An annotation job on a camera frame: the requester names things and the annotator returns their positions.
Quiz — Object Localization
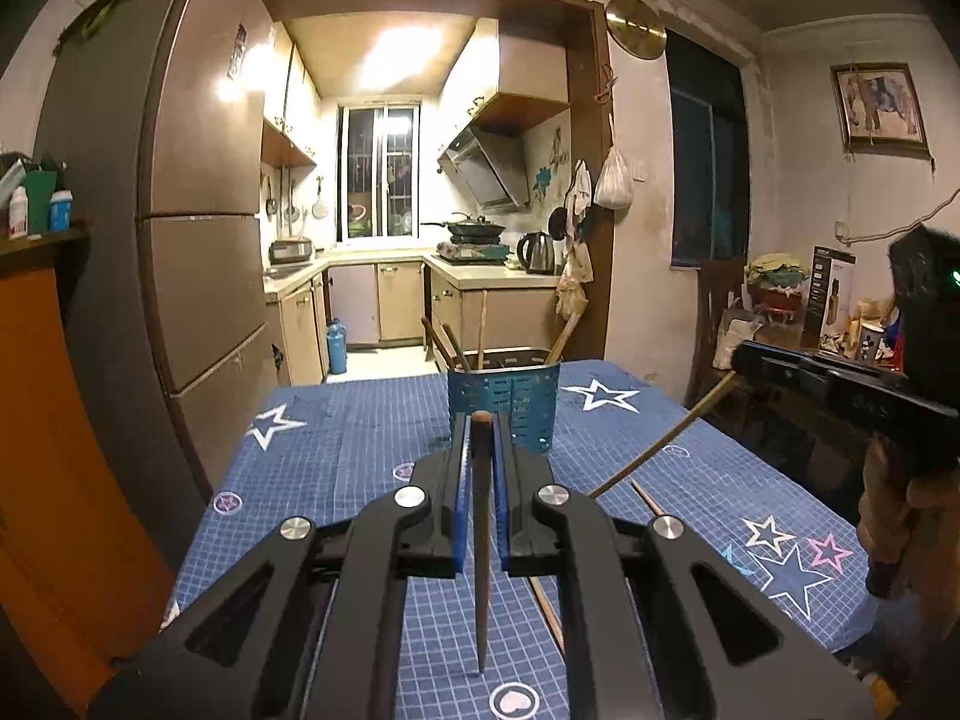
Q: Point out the blue slotted chopstick holder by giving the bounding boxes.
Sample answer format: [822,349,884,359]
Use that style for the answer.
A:
[448,349,563,455]

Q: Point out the white shopping bag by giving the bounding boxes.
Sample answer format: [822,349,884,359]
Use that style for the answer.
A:
[712,307,763,371]

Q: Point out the wall cabinet above hood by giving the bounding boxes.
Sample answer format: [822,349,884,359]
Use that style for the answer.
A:
[439,19,572,137]

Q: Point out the white hanging plastic bag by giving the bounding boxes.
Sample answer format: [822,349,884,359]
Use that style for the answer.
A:
[593,144,635,212]

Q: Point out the framed wall picture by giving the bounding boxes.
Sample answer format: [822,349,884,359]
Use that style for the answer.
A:
[829,62,932,159]

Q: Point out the gas stove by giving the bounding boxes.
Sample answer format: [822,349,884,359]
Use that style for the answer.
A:
[436,236,506,264]

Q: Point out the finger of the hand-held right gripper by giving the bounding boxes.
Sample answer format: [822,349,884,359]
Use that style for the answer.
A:
[730,340,832,400]

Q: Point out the steel range hood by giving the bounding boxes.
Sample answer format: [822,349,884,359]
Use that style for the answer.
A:
[437,126,530,213]

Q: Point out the black wok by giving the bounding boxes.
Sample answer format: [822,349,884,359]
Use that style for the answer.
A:
[419,213,508,238]

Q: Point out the light brown wooden chopstick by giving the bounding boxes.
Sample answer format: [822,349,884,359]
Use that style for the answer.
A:
[588,370,740,500]

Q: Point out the person's right hand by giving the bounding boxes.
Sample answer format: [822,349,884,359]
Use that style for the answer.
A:
[857,435,960,602]

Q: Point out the green box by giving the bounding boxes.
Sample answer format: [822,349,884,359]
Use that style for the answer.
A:
[26,167,59,238]

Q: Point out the basket of cloths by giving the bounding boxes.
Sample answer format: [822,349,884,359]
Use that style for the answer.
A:
[744,252,812,325]

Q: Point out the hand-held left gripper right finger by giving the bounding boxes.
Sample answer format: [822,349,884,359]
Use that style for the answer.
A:
[490,412,877,720]

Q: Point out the dark brown wooden chopstick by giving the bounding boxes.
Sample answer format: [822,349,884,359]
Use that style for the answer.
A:
[471,410,494,675]

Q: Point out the blue water bottle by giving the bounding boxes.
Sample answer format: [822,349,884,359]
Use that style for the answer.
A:
[325,317,349,377]

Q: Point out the wooden chair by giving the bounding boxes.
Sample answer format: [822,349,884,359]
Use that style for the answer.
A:
[696,259,752,410]

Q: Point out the hanging bags bundle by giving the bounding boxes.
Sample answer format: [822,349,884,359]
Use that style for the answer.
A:
[547,159,601,325]

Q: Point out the kitchen counter cabinets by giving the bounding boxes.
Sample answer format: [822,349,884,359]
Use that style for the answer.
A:
[262,255,565,389]

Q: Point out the blue star printed tablecloth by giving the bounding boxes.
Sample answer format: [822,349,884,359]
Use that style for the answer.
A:
[161,360,884,720]

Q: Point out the white wall cable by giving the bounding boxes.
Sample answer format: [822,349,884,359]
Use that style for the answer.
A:
[835,191,960,247]

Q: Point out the steel electric kettle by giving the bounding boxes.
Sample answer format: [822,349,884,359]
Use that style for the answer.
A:
[516,231,558,276]

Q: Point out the wall cabinets beside refrigerator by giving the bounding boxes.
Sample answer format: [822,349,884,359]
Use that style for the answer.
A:
[261,22,323,167]

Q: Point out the orange wooden cabinet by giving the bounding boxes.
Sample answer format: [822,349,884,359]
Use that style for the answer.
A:
[0,223,179,715]

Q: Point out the gold wall clock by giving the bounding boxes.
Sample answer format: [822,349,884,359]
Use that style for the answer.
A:
[605,0,668,60]

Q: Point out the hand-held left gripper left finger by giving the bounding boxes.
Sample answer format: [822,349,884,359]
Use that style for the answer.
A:
[90,412,475,720]

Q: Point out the black printed box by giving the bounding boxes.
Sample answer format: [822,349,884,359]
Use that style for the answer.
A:
[802,245,858,350]

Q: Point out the kitchen window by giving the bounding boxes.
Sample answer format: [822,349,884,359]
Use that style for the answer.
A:
[335,99,420,245]

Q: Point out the grey refrigerator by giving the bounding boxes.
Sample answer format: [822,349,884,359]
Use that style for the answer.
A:
[34,0,280,511]

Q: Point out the dark window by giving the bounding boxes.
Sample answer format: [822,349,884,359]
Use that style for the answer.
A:
[666,30,752,269]

